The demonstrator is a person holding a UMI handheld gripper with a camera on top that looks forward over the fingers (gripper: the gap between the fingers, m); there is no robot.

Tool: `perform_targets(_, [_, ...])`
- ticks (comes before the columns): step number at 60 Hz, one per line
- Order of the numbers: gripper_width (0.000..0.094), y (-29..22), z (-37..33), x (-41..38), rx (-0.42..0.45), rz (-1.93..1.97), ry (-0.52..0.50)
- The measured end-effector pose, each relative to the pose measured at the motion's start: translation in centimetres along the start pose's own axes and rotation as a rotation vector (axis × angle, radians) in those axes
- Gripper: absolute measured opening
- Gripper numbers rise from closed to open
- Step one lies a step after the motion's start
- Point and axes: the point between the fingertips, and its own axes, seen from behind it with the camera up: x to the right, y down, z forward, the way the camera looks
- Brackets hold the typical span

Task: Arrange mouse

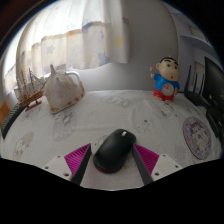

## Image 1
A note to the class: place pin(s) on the wooden model sailing ship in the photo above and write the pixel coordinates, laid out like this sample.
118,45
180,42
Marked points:
30,91

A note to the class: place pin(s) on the white printed tablecloth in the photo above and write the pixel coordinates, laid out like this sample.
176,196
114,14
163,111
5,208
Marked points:
110,111

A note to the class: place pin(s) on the round purple printed mouse pad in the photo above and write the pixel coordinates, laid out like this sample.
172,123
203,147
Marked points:
196,137

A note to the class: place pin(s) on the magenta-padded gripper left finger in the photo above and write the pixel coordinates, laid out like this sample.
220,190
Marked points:
77,159

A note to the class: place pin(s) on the white star-print curtain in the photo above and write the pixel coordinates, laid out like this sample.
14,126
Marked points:
73,36

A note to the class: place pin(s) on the white cloth-covered kettle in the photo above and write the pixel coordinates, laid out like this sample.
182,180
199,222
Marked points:
63,91

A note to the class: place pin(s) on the dark keyboard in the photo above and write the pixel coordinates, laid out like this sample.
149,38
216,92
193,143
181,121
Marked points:
11,118

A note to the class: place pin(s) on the cartoon boy figurine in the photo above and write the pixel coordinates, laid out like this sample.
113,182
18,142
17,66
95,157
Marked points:
166,80

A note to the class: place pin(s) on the orange-brown board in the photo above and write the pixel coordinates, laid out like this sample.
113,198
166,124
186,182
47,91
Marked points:
4,113

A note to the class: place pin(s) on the black computer monitor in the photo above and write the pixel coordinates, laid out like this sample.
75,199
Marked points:
215,83

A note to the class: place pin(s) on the black computer mouse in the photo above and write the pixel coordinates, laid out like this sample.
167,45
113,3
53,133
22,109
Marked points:
114,150

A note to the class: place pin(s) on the white wall shelf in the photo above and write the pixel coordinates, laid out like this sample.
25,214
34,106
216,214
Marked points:
198,41

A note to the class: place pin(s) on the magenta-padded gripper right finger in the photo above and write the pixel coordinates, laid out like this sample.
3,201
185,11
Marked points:
147,160

